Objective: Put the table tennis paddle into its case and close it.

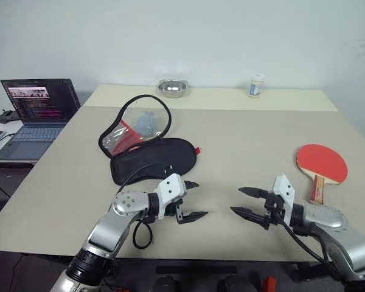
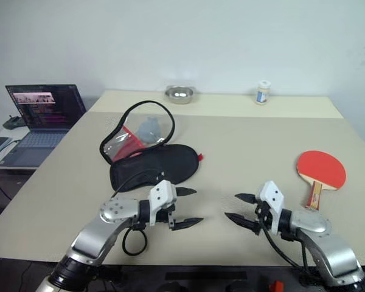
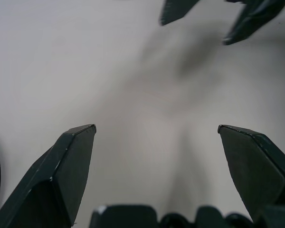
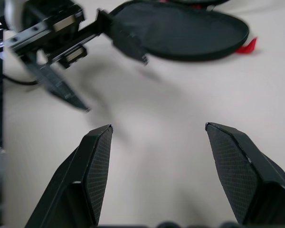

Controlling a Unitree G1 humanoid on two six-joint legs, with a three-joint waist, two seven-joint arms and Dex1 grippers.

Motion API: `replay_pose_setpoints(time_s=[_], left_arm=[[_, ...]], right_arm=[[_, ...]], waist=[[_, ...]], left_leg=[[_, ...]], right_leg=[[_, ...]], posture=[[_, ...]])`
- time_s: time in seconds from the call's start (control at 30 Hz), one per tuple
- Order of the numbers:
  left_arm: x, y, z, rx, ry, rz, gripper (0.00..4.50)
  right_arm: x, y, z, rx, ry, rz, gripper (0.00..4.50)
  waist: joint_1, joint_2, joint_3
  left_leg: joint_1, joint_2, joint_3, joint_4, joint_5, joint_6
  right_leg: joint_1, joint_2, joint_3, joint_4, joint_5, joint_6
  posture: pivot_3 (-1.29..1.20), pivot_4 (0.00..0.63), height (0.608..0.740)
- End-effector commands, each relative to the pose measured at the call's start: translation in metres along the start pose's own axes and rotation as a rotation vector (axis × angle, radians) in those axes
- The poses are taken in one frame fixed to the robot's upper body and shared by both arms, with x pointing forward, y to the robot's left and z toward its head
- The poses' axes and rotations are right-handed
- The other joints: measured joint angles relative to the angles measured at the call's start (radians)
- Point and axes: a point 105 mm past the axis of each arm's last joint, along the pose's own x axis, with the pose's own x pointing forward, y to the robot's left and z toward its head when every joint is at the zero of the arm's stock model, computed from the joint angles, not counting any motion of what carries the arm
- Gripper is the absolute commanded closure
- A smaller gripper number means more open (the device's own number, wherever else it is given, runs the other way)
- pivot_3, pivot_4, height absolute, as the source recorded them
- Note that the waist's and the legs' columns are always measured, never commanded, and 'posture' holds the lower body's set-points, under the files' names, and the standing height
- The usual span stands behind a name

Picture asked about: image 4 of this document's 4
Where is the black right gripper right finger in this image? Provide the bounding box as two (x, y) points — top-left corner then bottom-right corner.
(205, 122), (285, 228)

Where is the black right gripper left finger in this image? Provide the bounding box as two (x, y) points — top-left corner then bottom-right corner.
(23, 124), (114, 228)

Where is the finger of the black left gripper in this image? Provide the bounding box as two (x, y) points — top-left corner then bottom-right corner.
(96, 9), (150, 67)
(25, 50), (91, 113)

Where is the red and black paddle case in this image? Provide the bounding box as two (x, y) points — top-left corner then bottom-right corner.
(109, 0), (258, 63)

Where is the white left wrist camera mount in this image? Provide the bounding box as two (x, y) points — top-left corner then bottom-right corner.
(4, 0), (25, 32)

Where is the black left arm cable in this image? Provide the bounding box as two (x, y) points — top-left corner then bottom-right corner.
(1, 73), (40, 86)

